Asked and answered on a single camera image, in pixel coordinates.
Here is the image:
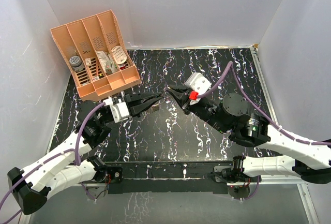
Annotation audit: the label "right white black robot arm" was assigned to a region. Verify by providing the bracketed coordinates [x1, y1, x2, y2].
[167, 86, 330, 184]

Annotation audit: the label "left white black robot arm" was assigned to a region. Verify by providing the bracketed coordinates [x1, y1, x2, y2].
[7, 93, 163, 215]

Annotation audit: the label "white paper packets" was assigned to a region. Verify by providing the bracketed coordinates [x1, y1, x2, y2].
[96, 51, 118, 75]

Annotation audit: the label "white oval packet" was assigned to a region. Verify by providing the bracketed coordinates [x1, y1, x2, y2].
[111, 46, 127, 65]

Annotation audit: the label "small white card box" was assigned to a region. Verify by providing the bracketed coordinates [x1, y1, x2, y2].
[85, 58, 93, 67]

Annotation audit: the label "peach plastic desk organizer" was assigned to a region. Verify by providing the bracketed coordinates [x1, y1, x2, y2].
[50, 10, 141, 101]

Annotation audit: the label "grey round tin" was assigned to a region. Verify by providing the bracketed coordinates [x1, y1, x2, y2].
[69, 55, 84, 72]

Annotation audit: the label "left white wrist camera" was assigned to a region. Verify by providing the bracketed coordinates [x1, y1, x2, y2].
[103, 97, 130, 123]

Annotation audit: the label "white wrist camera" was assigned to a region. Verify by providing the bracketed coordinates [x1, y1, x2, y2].
[185, 72, 212, 95]
[103, 97, 130, 123]

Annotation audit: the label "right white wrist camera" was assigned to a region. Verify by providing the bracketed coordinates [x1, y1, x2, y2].
[185, 72, 212, 95]

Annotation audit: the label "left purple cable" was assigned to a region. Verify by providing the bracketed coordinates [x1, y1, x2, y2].
[0, 101, 109, 219]

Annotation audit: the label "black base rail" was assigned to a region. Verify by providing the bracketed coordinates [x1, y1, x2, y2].
[106, 161, 232, 194]

